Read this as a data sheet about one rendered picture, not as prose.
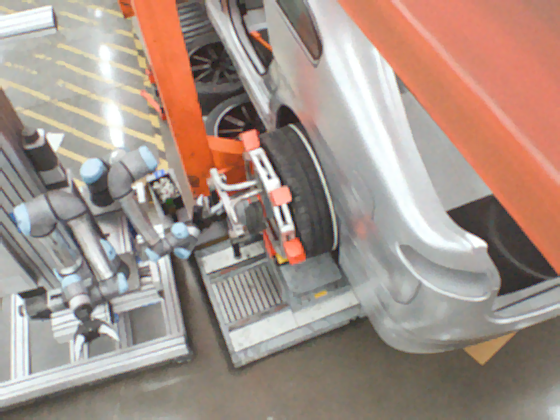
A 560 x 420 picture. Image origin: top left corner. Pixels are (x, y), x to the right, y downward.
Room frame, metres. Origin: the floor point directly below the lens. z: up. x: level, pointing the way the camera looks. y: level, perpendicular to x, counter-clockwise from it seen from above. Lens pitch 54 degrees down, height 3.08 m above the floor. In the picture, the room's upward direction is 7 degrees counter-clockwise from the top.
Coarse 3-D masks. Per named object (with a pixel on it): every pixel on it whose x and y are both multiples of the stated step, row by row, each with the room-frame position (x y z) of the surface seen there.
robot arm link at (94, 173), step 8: (88, 160) 1.95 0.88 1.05; (96, 160) 1.93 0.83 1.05; (88, 168) 1.89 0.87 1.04; (96, 168) 1.88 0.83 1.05; (104, 168) 1.90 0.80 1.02; (88, 176) 1.85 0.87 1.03; (96, 176) 1.85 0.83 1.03; (104, 176) 1.87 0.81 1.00; (88, 184) 1.85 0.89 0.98; (96, 184) 1.84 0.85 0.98; (104, 184) 1.86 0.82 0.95
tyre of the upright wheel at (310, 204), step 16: (288, 128) 1.92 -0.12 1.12; (304, 128) 1.88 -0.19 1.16; (272, 144) 1.78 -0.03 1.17; (288, 144) 1.77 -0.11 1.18; (304, 144) 1.75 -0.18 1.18; (288, 160) 1.67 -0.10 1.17; (304, 160) 1.67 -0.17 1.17; (288, 176) 1.60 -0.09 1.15; (304, 176) 1.59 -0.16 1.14; (304, 192) 1.54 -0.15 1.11; (320, 192) 1.53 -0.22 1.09; (304, 208) 1.48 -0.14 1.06; (320, 208) 1.49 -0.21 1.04; (304, 224) 1.44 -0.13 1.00; (320, 224) 1.45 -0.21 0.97; (336, 224) 1.45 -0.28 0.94; (304, 240) 1.41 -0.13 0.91; (320, 240) 1.42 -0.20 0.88
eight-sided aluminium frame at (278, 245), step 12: (252, 156) 1.77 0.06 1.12; (264, 156) 1.76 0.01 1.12; (252, 180) 1.92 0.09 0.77; (264, 180) 1.62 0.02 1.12; (276, 180) 1.61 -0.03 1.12; (276, 216) 1.49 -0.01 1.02; (288, 216) 1.49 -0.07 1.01; (276, 228) 1.70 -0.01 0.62; (288, 228) 1.45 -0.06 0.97; (288, 240) 1.48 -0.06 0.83
